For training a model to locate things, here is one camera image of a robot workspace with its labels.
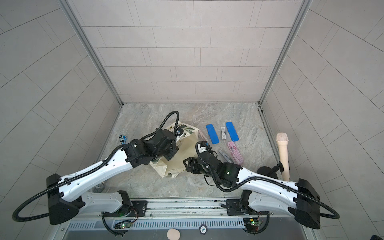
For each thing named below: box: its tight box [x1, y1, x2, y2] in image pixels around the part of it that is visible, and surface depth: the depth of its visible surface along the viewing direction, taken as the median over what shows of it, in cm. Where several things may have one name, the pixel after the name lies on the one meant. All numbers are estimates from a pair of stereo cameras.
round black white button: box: [199, 224, 208, 235], surface depth 68 cm
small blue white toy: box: [118, 134, 128, 145], surface depth 96 cm
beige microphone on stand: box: [276, 132, 290, 182], surface depth 64 cm
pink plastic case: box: [227, 141, 244, 165], surface depth 93 cm
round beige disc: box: [167, 228, 181, 240], surface depth 65 cm
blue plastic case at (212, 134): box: [206, 124, 220, 145], surface depth 101 cm
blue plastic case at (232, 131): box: [225, 121, 239, 142], surface depth 101 cm
